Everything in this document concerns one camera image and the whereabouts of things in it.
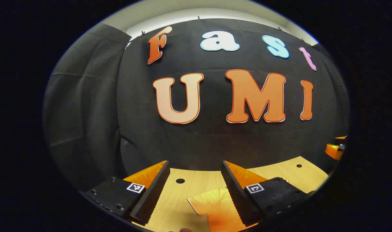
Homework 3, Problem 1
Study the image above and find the dark grey side cloth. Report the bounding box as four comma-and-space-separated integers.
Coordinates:
43, 23, 132, 194

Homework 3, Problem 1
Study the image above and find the black backdrop cloth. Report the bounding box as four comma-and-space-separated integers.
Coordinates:
117, 18, 350, 172

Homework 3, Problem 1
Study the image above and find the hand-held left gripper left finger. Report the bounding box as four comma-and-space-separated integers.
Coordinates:
83, 160, 171, 226

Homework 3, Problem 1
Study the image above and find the orange T-shirt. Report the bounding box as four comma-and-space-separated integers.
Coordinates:
187, 188, 258, 232

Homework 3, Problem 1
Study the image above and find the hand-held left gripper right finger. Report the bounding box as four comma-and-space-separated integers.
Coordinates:
221, 160, 316, 227

